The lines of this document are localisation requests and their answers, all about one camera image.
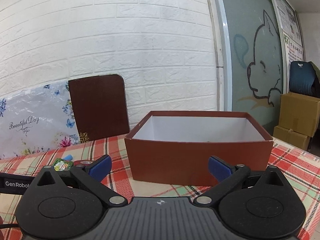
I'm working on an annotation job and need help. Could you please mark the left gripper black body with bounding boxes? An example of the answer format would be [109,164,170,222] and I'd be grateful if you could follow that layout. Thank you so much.
[1,169,79,197]

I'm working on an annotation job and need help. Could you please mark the cardboard box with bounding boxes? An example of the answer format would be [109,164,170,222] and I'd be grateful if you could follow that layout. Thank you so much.
[273,126,310,151]
[279,92,319,137]

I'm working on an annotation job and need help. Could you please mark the red plaid bed sheet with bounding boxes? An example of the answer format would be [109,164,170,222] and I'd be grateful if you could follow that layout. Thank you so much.
[1,135,319,239]

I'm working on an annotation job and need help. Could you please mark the red brown storage box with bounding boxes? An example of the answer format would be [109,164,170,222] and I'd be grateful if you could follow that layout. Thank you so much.
[125,111,273,186]

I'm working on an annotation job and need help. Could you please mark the green small packet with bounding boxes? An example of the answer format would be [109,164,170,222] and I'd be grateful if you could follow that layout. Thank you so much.
[53,158,73,172]

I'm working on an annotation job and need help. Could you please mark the dark brown wooden headboard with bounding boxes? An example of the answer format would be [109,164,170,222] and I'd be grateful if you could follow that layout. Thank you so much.
[68,74,130,143]

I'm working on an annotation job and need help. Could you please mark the upper cardboard box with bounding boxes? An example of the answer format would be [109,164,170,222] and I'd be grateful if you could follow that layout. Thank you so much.
[279,92,319,137]

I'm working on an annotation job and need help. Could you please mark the blue chair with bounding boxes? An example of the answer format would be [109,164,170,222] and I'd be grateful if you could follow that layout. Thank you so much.
[289,61,319,98]

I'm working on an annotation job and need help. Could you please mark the floral white pillow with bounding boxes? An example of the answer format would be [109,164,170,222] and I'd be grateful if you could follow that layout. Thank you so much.
[0,80,80,159]

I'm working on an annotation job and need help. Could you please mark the blue marker pen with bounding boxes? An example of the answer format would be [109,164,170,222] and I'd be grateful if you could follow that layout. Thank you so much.
[63,154,73,161]

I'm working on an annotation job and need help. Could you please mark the glass door with cat drawing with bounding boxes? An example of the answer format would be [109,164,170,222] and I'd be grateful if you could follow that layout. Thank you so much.
[216,0,284,134]

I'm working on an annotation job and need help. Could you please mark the wall poster notices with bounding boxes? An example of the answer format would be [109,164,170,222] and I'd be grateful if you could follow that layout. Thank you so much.
[274,0,304,64]

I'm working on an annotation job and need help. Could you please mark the dark green jacket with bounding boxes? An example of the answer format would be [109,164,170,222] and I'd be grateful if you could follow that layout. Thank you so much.
[309,61,320,98]

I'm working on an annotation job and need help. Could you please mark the lower cardboard box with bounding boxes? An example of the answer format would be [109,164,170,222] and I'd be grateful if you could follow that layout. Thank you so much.
[273,126,310,151]

